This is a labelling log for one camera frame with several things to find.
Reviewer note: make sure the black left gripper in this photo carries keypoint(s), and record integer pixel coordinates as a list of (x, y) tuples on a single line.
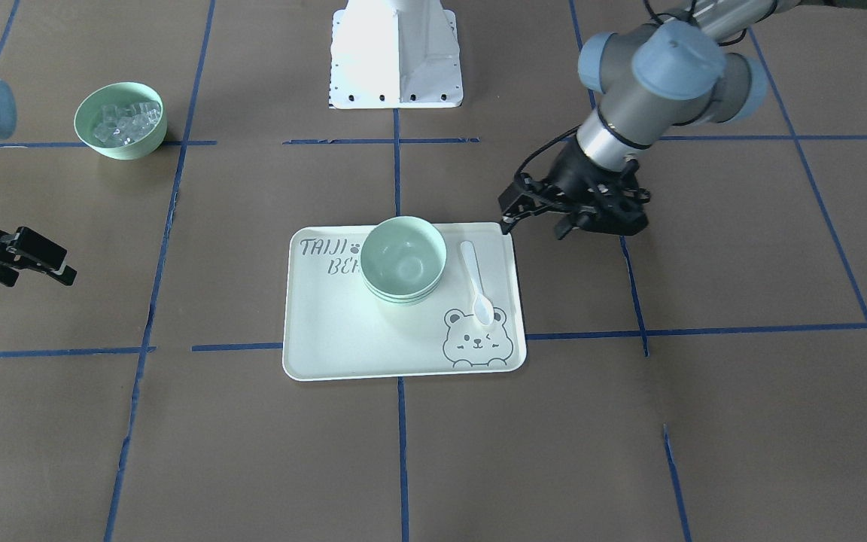
[(573, 175)]

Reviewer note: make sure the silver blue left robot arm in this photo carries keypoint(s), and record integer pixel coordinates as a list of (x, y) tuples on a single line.
[(674, 70)]

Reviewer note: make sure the white plastic spoon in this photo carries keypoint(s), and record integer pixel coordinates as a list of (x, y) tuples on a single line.
[(481, 306)]

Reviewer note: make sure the green bowl on tray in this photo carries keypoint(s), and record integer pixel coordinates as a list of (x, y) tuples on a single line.
[(402, 301)]

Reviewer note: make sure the green bowl with ice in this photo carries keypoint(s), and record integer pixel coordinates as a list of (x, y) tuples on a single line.
[(125, 120)]

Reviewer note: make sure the pale green serving tray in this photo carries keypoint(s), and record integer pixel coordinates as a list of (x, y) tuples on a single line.
[(334, 328)]

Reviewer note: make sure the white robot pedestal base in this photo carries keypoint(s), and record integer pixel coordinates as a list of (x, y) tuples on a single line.
[(395, 55)]

